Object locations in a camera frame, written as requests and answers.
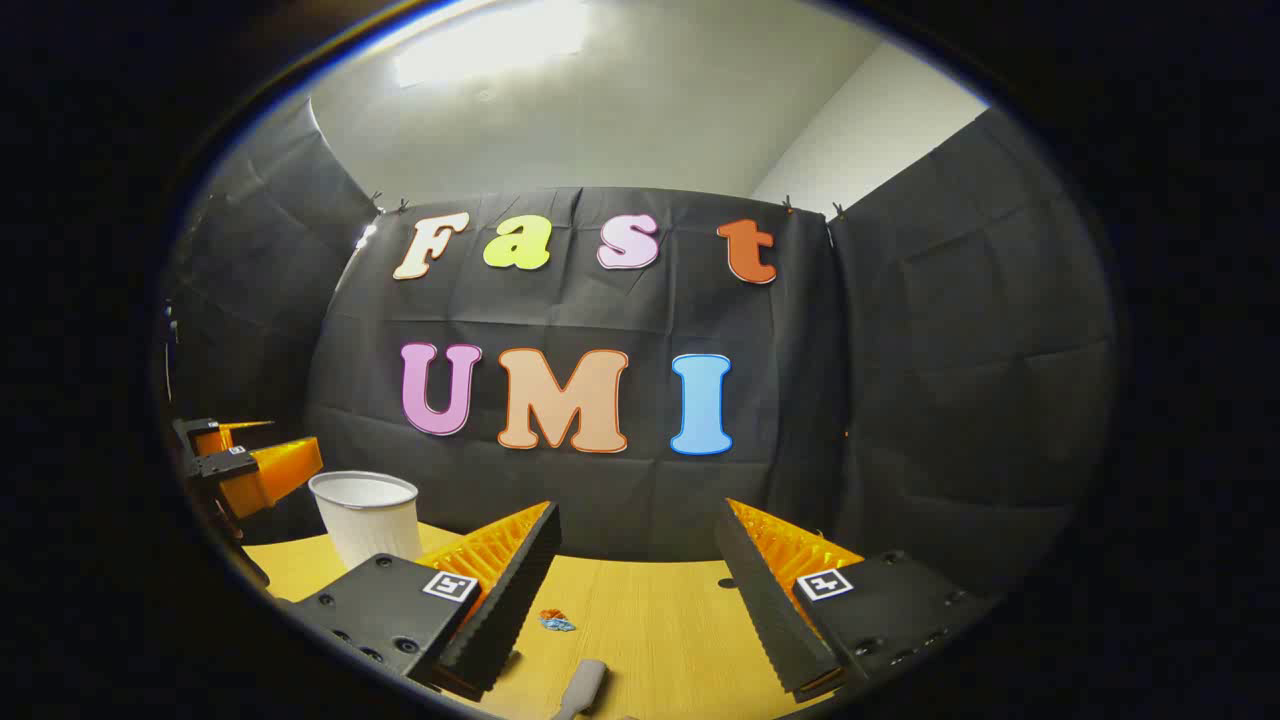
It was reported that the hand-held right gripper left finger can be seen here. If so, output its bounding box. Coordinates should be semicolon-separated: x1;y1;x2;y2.
290;500;563;703

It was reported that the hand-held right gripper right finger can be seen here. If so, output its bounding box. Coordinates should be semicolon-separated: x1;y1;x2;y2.
714;498;1001;703

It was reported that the small grey broom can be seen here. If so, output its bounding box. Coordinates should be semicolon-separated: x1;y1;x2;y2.
550;658;609;720

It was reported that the white ribbed garbage bin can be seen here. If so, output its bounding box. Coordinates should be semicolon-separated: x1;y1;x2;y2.
308;470;423;571

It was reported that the wooden desktop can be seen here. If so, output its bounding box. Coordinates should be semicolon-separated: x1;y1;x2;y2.
243;520;841;720

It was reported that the black backdrop cloth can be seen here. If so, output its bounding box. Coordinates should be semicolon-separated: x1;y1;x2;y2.
160;95;1116;601

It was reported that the ceiling light panel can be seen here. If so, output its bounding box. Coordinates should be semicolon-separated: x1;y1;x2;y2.
393;0;593;89

